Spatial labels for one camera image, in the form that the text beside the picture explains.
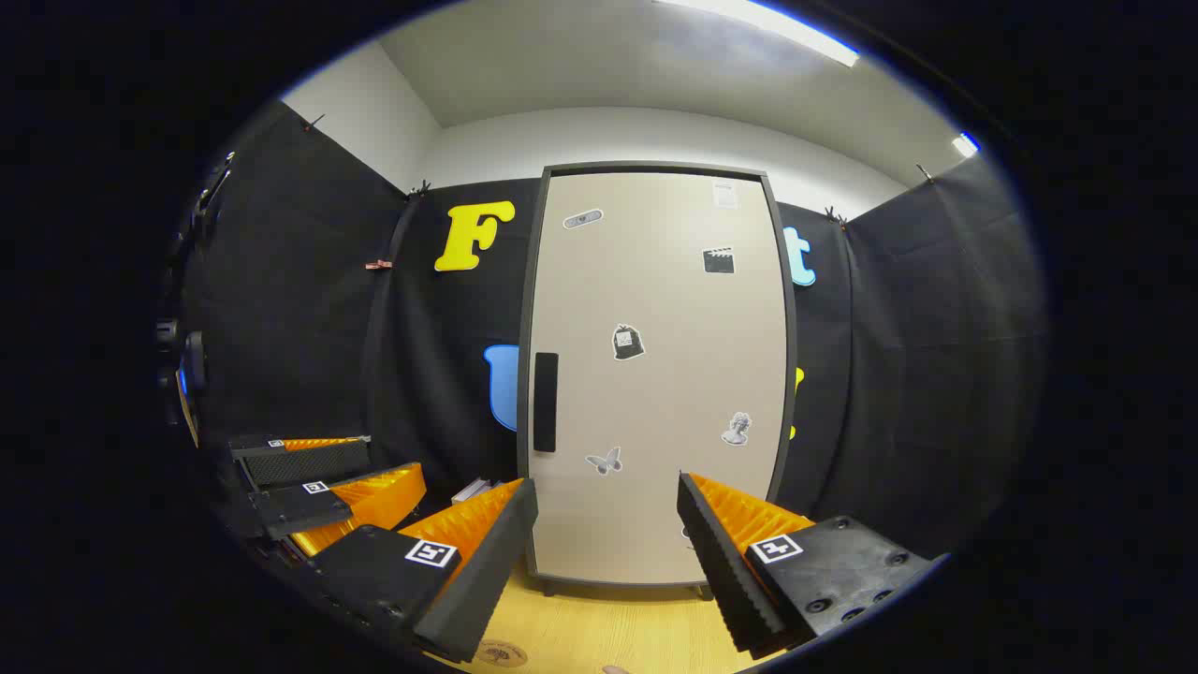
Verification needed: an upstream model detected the black backdrop cloth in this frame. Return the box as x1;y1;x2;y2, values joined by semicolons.
178;98;1049;563

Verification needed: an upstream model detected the dark grey cabinet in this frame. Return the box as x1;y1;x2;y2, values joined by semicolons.
517;161;798;600

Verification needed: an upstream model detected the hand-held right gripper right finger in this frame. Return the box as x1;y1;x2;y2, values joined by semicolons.
676;472;948;661

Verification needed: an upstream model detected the long ceiling light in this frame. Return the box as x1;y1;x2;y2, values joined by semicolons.
655;0;860;68

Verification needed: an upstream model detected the black cabinet door handle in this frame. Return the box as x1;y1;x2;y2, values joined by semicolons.
533;352;560;454

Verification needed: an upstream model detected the beige cabinet door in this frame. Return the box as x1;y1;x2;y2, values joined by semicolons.
526;171;790;586

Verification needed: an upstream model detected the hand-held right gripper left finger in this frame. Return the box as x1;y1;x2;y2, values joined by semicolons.
304;477;541;666

